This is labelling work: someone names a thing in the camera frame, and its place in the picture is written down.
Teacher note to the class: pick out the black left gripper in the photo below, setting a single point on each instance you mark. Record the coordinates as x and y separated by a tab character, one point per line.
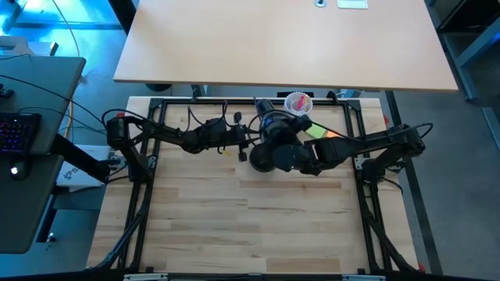
230	140

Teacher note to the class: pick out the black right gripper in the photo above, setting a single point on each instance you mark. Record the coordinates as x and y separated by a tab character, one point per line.
297	158

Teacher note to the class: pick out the black desk lamp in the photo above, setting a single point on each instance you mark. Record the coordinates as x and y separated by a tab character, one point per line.
261	158

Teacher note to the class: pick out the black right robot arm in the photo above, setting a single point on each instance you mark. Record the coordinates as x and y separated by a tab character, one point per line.
351	146

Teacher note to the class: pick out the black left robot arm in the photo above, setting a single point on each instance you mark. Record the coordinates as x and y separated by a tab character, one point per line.
164	132

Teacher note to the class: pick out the green sticky note pad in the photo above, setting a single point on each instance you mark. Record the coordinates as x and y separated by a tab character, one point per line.
316	131

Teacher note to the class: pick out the orange sticky note pad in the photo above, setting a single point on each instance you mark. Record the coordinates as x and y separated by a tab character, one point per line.
332	134

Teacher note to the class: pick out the white ribbed pen cup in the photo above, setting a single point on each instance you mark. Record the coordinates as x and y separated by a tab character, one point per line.
291	104

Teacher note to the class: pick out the yellow marker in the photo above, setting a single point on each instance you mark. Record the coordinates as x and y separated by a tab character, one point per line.
307	103

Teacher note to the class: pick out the pink marker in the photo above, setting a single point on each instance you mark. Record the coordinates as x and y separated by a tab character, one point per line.
301	102

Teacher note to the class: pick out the large light wooden desk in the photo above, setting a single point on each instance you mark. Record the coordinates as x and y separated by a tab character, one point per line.
281	43

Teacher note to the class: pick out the white desk plate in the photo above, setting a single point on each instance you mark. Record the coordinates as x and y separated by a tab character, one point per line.
352	4

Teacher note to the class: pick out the white printed box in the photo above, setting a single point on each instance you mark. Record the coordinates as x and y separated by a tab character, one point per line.
78	173

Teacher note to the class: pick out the grey side desk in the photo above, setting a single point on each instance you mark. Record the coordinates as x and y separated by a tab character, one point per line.
31	89

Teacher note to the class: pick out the black backlit keyboard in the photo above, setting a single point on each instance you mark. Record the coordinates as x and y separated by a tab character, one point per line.
17	132

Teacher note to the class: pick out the black computer mouse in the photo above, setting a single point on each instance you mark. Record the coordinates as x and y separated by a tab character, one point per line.
17	171

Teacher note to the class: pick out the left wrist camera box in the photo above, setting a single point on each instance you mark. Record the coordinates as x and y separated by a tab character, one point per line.
216	125

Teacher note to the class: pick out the black aluminium table frame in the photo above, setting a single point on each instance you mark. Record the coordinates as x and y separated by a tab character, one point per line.
156	218

